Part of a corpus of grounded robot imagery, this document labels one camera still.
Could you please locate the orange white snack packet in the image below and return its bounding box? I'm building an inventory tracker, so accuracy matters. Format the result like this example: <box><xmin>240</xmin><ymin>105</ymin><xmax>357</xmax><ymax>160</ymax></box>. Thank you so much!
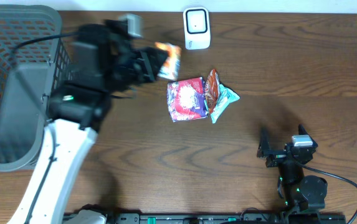
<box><xmin>155</xmin><ymin>42</ymin><xmax>181</xmax><ymax>81</ymax></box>

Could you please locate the teal snack packet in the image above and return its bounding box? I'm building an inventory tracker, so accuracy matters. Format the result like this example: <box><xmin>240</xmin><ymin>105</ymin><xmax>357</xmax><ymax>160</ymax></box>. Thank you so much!
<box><xmin>211</xmin><ymin>84</ymin><xmax>240</xmax><ymax>124</ymax></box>

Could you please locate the red purple snack bag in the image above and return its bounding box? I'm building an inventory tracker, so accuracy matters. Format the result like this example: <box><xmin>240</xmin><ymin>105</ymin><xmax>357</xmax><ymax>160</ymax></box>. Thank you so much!
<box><xmin>167</xmin><ymin>77</ymin><xmax>208</xmax><ymax>122</ymax></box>

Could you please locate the brown orange snack packet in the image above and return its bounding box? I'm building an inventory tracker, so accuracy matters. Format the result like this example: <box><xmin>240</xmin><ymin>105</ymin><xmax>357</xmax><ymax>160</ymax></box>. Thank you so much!
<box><xmin>204</xmin><ymin>69</ymin><xmax>220</xmax><ymax>114</ymax></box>

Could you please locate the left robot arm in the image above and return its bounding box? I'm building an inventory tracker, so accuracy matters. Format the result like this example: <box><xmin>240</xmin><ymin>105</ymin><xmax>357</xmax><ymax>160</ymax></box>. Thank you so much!
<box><xmin>11</xmin><ymin>14</ymin><xmax>168</xmax><ymax>223</ymax></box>

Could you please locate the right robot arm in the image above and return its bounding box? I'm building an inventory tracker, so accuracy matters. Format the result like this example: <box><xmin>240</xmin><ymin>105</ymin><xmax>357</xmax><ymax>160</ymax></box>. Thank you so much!
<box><xmin>257</xmin><ymin>124</ymin><xmax>327</xmax><ymax>223</ymax></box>

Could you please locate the grey plastic mesh basket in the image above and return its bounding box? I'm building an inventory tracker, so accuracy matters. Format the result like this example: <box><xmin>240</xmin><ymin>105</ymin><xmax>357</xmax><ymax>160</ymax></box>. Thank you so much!
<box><xmin>0</xmin><ymin>5</ymin><xmax>70</xmax><ymax>172</ymax></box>

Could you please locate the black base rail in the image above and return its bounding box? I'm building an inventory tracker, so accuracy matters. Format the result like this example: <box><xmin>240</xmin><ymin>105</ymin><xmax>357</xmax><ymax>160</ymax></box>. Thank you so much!
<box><xmin>62</xmin><ymin>205</ymin><xmax>348</xmax><ymax>224</ymax></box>

